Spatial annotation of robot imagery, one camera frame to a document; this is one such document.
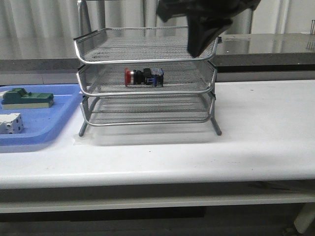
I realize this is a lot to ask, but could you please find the red emergency push button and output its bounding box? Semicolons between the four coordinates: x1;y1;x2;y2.
124;68;164;87

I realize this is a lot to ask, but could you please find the grey back counter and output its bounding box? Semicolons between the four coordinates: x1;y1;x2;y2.
0;33;315;73

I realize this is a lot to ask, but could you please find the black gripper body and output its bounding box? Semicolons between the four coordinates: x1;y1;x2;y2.
157;0;260;58

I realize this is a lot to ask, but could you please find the blue plastic tray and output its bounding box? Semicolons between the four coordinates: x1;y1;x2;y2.
0;84;82;151

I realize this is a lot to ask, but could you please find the green and beige switch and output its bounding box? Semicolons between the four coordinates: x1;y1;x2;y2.
1;88;54;110

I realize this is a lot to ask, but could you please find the silver mesh tray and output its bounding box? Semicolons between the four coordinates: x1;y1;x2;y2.
74;26;219;64
76;61;217;96
80;94;215;126

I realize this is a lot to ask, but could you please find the white circuit breaker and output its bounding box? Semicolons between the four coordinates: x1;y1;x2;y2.
0;113;24;134

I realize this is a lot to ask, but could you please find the silver rack frame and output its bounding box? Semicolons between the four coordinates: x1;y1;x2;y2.
77;0;222;138

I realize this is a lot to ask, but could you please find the white table leg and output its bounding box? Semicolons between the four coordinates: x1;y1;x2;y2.
293;203;315;234

